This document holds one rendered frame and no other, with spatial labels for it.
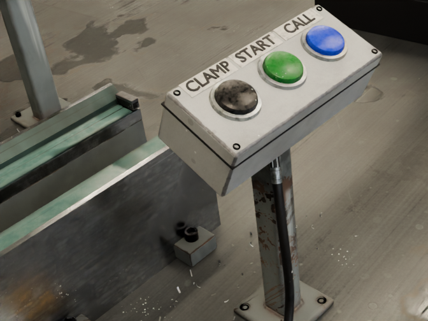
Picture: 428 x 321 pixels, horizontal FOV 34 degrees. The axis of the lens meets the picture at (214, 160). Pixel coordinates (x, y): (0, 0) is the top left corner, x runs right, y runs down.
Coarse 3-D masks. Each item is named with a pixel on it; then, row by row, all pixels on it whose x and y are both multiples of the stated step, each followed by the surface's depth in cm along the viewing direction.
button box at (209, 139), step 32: (288, 32) 54; (352, 32) 55; (224, 64) 50; (256, 64) 51; (320, 64) 52; (352, 64) 53; (192, 96) 48; (288, 96) 50; (320, 96) 50; (352, 96) 56; (160, 128) 51; (192, 128) 48; (224, 128) 47; (256, 128) 47; (288, 128) 49; (192, 160) 50; (224, 160) 47; (256, 160) 49; (224, 192) 49
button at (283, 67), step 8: (272, 56) 51; (280, 56) 51; (288, 56) 51; (264, 64) 50; (272, 64) 50; (280, 64) 50; (288, 64) 51; (296, 64) 51; (272, 72) 50; (280, 72) 50; (288, 72) 50; (296, 72) 50; (280, 80) 50; (288, 80) 50; (296, 80) 50
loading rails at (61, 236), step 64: (64, 128) 76; (128, 128) 79; (0, 192) 69; (64, 192) 75; (128, 192) 66; (192, 192) 73; (0, 256) 58; (64, 256) 63; (128, 256) 70; (192, 256) 73; (0, 320) 60; (64, 320) 66
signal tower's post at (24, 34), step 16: (0, 0) 92; (16, 0) 91; (16, 16) 92; (32, 16) 94; (16, 32) 93; (32, 32) 95; (16, 48) 95; (32, 48) 96; (32, 64) 97; (48, 64) 98; (32, 80) 97; (48, 80) 99; (32, 96) 99; (48, 96) 100; (16, 112) 103; (32, 112) 102; (48, 112) 101
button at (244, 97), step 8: (232, 80) 49; (240, 80) 49; (224, 88) 48; (232, 88) 48; (240, 88) 48; (248, 88) 48; (216, 96) 48; (224, 96) 48; (232, 96) 48; (240, 96) 48; (248, 96) 48; (256, 96) 48; (224, 104) 47; (232, 104) 47; (240, 104) 47; (248, 104) 48; (256, 104) 48; (232, 112) 47; (240, 112) 47; (248, 112) 48
